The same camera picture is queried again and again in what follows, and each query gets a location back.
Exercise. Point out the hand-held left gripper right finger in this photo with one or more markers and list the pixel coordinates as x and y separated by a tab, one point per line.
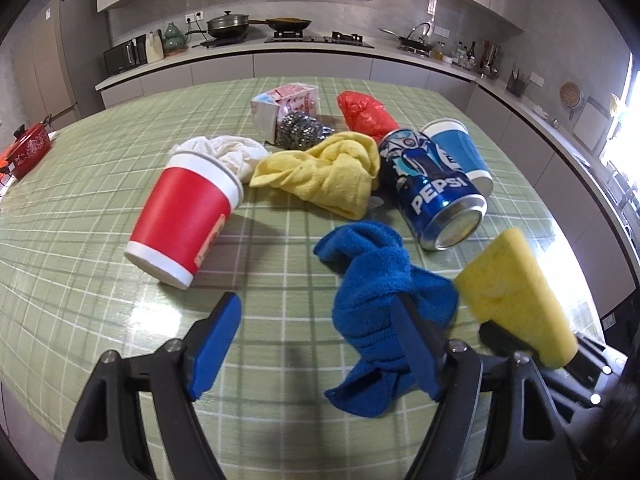
415	345

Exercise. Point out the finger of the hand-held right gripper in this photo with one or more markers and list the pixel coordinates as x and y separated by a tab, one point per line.
505	340
597	360

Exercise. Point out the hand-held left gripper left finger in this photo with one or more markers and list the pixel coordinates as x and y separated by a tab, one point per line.
215	345

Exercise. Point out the yellow sponge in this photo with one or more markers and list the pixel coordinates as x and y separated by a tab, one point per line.
510	285

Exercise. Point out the blue microfibre cloth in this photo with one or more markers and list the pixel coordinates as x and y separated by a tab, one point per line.
370	280

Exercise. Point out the red paper cup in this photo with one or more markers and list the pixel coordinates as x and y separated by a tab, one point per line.
180	215

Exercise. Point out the green checked tablecloth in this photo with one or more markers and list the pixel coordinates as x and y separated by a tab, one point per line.
100	260

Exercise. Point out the blue soda can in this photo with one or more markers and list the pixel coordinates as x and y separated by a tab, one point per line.
425	185

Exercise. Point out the yellow cloth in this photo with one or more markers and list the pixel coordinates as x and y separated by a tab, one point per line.
330	175

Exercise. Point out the blue paper cup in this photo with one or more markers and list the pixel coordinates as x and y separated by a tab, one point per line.
457	152

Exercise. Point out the white crumpled cloth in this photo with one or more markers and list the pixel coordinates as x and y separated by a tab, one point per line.
235	152

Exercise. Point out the steel wool scrubber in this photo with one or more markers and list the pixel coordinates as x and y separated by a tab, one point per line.
297	130

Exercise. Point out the white cutting board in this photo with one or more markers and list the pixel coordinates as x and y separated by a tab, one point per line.
590	122

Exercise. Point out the red plastic bag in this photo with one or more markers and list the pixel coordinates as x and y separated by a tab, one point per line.
362	112

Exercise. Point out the round woven trivet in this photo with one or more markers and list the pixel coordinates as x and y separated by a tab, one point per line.
570	94

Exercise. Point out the pink and white carton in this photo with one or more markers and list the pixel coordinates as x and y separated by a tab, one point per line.
290	100

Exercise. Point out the black knife holder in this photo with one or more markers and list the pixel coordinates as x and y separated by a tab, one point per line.
517	82

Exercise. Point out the red enamel pot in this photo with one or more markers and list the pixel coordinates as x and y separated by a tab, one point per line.
27	150

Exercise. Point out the steel utensil holder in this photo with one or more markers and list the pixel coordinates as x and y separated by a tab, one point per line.
490	57

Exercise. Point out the group of condiment bottles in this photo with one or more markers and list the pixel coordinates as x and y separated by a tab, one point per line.
457	54

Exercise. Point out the black microwave oven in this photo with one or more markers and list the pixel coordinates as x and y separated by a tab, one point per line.
122	57

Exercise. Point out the steel pan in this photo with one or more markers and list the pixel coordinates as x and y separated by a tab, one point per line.
412	42

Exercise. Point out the white jug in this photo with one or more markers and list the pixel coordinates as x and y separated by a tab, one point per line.
154	47

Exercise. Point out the green ceramic vase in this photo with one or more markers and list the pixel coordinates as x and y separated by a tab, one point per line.
174	40

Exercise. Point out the steel sink faucet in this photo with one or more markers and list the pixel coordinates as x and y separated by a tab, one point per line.
424	30

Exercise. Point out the black wok with lid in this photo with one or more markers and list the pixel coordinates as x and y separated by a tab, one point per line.
227	26

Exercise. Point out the black gas stove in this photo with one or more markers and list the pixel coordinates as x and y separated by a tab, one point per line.
320	40

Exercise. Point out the beige refrigerator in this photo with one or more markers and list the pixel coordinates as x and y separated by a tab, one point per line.
60	55

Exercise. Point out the black frying pan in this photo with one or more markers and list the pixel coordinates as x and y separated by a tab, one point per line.
287	24

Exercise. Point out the white wall outlet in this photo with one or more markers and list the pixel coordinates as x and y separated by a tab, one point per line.
193	15

